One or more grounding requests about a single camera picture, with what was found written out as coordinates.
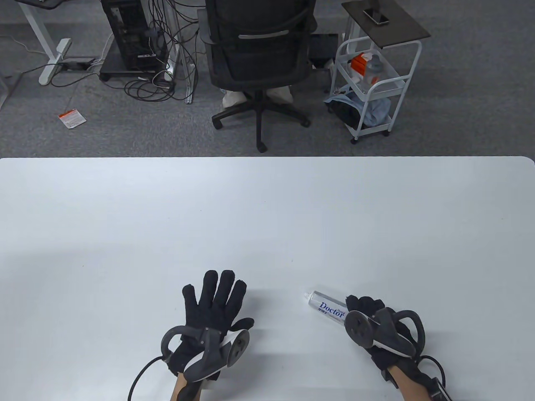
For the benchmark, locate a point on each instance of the black bag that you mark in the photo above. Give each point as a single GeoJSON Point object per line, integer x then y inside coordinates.
{"type": "Point", "coordinates": [347, 112]}

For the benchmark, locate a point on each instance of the black box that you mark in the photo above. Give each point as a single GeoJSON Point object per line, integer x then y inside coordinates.
{"type": "Point", "coordinates": [322, 48]}

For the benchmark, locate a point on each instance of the orange box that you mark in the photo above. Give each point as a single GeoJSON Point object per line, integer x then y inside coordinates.
{"type": "Point", "coordinates": [358, 64]}

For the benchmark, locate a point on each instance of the person's right hand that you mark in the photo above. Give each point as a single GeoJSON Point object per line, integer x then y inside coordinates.
{"type": "Point", "coordinates": [372, 305]}

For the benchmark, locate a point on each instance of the white desk leg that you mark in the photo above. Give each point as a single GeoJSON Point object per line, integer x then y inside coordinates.
{"type": "Point", "coordinates": [50, 54]}

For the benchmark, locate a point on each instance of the silver toothpaste tube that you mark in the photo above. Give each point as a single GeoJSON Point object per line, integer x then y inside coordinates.
{"type": "Point", "coordinates": [328, 307]}

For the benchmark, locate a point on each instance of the grey left wrist tracker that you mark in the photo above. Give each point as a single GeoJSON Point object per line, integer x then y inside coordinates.
{"type": "Point", "coordinates": [205, 355]}

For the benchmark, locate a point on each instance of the person's left forearm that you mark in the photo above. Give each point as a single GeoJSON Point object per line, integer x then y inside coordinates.
{"type": "Point", "coordinates": [179, 388]}

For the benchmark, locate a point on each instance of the black office chair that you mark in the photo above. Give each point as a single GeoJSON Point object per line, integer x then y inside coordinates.
{"type": "Point", "coordinates": [259, 50]}

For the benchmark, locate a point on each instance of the black floor power strip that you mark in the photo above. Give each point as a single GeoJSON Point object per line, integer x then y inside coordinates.
{"type": "Point", "coordinates": [77, 64]}

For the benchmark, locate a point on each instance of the white rolling cart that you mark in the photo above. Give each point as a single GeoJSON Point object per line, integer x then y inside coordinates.
{"type": "Point", "coordinates": [374, 130]}

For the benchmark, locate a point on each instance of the black computer tower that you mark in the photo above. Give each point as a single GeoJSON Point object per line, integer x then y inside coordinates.
{"type": "Point", "coordinates": [129, 37]}

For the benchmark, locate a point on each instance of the clear plastic bottle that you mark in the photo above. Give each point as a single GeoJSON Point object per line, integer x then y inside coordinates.
{"type": "Point", "coordinates": [374, 75]}

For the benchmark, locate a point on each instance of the light blue cloth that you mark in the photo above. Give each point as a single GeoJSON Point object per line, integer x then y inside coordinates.
{"type": "Point", "coordinates": [378, 110]}

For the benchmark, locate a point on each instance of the person's left hand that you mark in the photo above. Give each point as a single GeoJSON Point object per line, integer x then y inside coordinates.
{"type": "Point", "coordinates": [213, 300]}

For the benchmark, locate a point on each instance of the orange and white paper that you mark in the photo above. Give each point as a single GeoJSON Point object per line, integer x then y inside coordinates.
{"type": "Point", "coordinates": [72, 119]}

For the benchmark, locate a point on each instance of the black computer platform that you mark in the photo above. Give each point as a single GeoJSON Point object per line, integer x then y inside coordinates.
{"type": "Point", "coordinates": [113, 64]}

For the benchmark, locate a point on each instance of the white power strip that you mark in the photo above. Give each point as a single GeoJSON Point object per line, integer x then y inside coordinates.
{"type": "Point", "coordinates": [169, 69]}

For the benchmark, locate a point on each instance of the dark desktop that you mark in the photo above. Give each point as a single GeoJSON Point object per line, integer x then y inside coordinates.
{"type": "Point", "coordinates": [44, 3]}

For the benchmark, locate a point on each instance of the silver metal desk leg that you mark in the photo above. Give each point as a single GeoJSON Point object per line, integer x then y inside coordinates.
{"type": "Point", "coordinates": [189, 90]}

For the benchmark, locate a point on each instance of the dark brown board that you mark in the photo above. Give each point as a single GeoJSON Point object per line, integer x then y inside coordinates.
{"type": "Point", "coordinates": [397, 25]}

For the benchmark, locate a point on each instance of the black phone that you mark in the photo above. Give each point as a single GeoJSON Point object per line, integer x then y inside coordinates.
{"type": "Point", "coordinates": [376, 16]}

